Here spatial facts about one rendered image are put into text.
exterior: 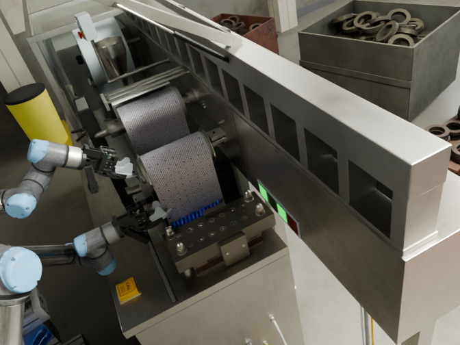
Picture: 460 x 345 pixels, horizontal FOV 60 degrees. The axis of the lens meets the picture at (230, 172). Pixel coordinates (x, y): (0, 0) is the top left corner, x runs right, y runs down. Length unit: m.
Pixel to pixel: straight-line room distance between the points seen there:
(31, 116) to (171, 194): 3.22
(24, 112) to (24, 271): 3.40
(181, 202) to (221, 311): 0.44
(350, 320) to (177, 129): 1.42
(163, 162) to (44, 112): 3.24
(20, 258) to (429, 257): 1.01
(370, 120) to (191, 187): 0.89
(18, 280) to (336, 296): 1.76
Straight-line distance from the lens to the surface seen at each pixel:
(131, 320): 1.52
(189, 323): 1.59
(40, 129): 4.63
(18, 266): 1.25
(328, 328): 2.38
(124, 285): 1.59
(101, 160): 1.41
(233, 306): 1.62
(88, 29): 1.80
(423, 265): 0.86
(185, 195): 1.51
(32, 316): 1.97
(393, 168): 0.69
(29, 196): 1.36
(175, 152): 1.43
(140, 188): 1.54
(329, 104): 0.82
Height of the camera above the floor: 2.06
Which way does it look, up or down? 37 degrees down
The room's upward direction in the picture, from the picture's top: 15 degrees counter-clockwise
